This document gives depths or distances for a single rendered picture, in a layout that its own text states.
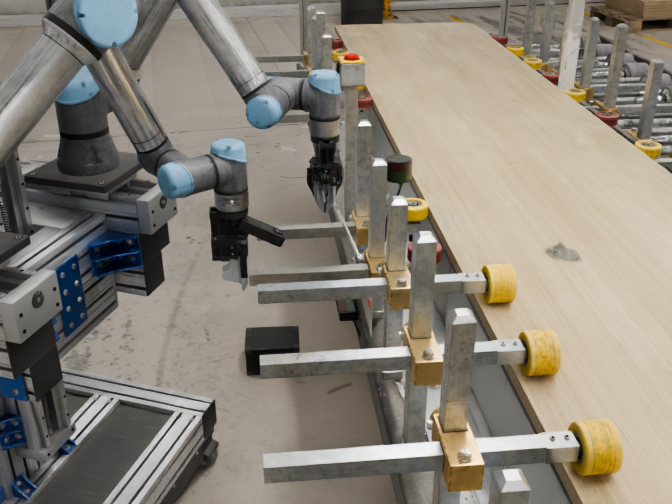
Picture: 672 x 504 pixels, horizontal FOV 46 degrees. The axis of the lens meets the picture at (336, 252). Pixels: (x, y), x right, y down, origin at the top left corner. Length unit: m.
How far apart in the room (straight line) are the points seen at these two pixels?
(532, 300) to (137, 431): 1.28
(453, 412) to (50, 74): 0.88
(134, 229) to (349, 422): 1.13
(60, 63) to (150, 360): 1.81
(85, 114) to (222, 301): 1.64
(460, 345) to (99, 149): 1.15
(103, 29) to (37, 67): 0.13
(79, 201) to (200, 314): 1.42
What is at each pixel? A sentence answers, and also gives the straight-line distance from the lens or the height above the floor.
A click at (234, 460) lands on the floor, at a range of 2.61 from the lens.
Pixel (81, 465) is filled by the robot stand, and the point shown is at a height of 0.21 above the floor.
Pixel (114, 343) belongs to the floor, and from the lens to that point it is 3.24.
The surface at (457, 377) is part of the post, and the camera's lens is 1.14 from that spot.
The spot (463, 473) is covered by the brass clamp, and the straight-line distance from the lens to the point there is 1.16.
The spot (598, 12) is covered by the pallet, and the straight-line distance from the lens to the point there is 9.67.
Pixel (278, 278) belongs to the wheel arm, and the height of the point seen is 0.85.
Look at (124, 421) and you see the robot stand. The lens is 2.49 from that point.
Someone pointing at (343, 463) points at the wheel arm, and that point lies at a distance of 1.16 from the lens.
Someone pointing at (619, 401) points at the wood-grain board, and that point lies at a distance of 1.44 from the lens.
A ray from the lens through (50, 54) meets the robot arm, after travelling 1.47.
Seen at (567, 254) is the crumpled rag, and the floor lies 0.91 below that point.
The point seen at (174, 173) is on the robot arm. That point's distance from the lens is 1.64.
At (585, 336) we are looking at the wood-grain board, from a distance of 1.60.
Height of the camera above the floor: 1.74
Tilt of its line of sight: 27 degrees down
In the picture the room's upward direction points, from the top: straight up
